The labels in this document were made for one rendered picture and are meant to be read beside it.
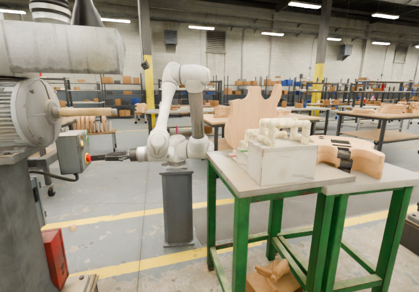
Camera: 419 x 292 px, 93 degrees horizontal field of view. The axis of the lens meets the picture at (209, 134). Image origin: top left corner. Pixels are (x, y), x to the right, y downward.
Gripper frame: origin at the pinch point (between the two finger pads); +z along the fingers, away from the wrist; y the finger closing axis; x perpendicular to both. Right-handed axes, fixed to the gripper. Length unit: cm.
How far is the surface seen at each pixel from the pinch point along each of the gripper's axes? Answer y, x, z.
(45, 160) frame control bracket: -17.7, 6.2, 16.2
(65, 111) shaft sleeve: -28.3, 28.0, 1.6
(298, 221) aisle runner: 35, -98, -171
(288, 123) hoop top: -46, 23, -85
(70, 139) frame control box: -7.7, 12.7, 8.9
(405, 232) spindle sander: -17, -84, -237
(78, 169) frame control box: -7.8, -3.0, 7.6
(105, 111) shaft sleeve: -28.4, 28.0, -12.2
